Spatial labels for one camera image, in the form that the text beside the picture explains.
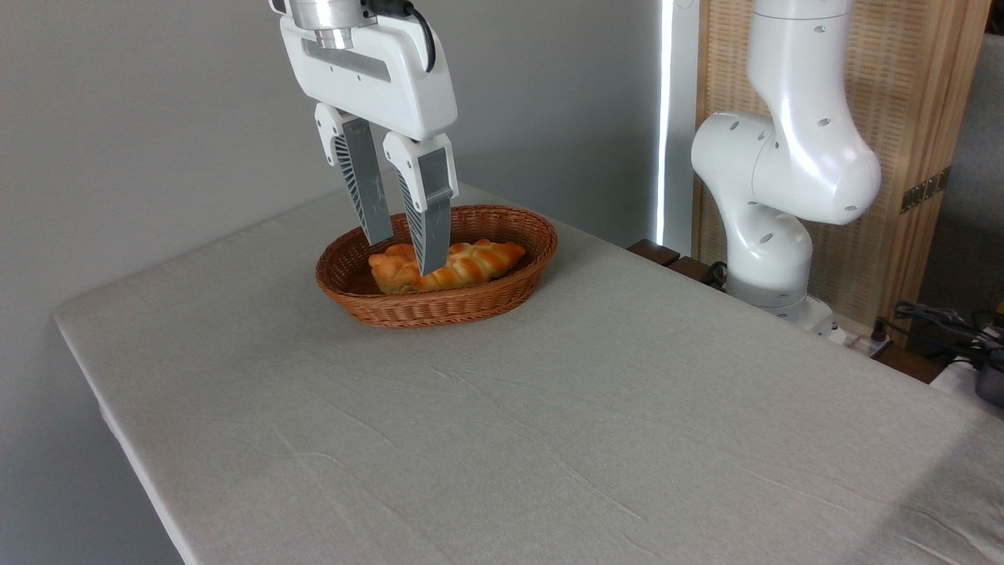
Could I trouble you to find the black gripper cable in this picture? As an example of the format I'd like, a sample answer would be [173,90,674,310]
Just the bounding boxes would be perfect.
[362,0,437,74]

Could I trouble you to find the round golden bread bun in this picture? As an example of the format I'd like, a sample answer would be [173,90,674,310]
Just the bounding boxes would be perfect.
[369,243,421,296]

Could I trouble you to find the black cable bundle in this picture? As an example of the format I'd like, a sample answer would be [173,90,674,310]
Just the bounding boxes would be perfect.
[872,301,1004,371]

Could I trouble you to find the grey metal pot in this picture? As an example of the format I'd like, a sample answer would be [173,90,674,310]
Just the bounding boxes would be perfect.
[975,349,1004,408]

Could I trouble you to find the brass screen hinge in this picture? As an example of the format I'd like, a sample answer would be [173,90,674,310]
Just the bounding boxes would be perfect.
[900,166,952,215]

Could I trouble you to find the white power strip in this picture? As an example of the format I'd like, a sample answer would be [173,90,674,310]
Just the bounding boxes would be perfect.
[816,315,895,358]

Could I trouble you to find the brown woven wicker basket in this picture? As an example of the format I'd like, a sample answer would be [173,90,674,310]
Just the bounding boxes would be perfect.
[315,205,558,329]

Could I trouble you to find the dark brown wooden board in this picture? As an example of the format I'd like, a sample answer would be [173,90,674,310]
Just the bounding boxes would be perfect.
[627,239,730,292]

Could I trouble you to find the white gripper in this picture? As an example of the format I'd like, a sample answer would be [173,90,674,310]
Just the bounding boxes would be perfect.
[280,14,460,277]

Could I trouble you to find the light grey tablecloth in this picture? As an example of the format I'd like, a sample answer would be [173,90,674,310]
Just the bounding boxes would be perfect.
[53,182,1004,565]

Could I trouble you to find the wooden rattan folding screen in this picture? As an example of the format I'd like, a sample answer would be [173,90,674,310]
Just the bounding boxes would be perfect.
[694,0,994,348]

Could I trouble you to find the long braided golden bread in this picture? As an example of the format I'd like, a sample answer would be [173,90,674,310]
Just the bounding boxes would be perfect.
[402,239,527,294]

